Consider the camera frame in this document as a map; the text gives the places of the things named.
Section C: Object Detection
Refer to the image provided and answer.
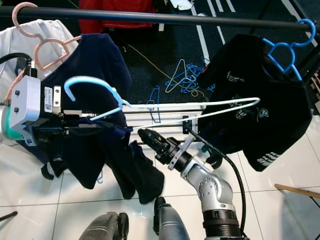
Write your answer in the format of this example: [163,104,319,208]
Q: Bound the pink plastic hanger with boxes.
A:
[5,2,83,103]

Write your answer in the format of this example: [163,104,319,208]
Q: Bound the grey robot right leg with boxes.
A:
[152,197,191,240]

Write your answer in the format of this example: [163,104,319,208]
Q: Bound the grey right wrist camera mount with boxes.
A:
[172,134,193,168]

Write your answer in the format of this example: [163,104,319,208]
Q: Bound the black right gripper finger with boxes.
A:
[139,128,170,150]

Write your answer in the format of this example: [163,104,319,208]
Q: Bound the black t-shirt white print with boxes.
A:
[195,34,313,172]

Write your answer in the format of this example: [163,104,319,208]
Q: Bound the white device with buttons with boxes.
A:
[167,0,193,11]

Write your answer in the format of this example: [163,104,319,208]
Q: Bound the red cloth yellow print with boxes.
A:
[78,0,157,35]

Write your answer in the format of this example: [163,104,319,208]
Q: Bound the white chair wooden legs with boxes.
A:
[274,183,320,201]

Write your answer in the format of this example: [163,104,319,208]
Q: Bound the dark navy shirt yellow logo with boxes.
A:
[40,117,166,205]

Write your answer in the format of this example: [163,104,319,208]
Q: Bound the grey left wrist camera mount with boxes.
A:
[10,75,63,141]

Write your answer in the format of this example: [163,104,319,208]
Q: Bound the grey robot leg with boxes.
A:
[77,211,131,240]
[152,197,191,240]

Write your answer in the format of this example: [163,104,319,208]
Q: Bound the light blue plastic hanger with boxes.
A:
[64,75,262,126]

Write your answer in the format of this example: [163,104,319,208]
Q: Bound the yellow cord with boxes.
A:
[127,45,206,98]

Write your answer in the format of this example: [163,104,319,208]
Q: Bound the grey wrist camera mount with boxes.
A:
[10,75,63,141]
[172,134,193,168]

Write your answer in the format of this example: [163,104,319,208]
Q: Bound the grey robot left leg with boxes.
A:
[77,211,131,240]

